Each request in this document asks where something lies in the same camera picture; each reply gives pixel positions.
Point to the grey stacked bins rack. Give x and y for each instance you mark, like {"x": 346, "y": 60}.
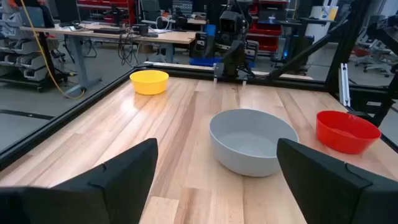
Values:
{"x": 21, "y": 53}

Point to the black keyboard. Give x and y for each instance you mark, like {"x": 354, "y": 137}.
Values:
{"x": 109, "y": 30}

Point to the wooden office desk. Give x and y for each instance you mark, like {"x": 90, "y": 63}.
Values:
{"x": 102, "y": 34}

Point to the blue storage bin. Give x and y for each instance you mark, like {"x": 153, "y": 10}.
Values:
{"x": 202, "y": 61}

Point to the grey office chair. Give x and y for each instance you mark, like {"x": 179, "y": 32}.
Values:
{"x": 371, "y": 59}

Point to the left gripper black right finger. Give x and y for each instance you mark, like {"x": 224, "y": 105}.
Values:
{"x": 329, "y": 193}

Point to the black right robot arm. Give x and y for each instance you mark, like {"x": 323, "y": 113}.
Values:
{"x": 234, "y": 59}

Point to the black aluminium table frame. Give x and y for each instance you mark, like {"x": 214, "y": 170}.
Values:
{"x": 62, "y": 119}

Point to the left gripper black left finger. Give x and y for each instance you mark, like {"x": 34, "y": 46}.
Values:
{"x": 93, "y": 199}

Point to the person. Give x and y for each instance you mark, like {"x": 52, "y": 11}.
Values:
{"x": 26, "y": 3}

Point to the white cylindrical drum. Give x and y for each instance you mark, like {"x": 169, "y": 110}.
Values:
{"x": 320, "y": 25}

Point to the large grey bowl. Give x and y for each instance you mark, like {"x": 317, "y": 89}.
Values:
{"x": 245, "y": 140}

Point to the black frame post with brace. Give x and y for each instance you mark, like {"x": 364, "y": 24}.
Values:
{"x": 345, "y": 46}

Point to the red tool cabinet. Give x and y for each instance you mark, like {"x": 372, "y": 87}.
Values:
{"x": 267, "y": 31}

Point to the red plastic bowl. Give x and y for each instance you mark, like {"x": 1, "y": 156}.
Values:
{"x": 345, "y": 133}

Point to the yellow plastic bowl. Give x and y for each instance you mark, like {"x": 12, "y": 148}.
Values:
{"x": 149, "y": 82}

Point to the white aluminium bracket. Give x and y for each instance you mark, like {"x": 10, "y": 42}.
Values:
{"x": 344, "y": 84}

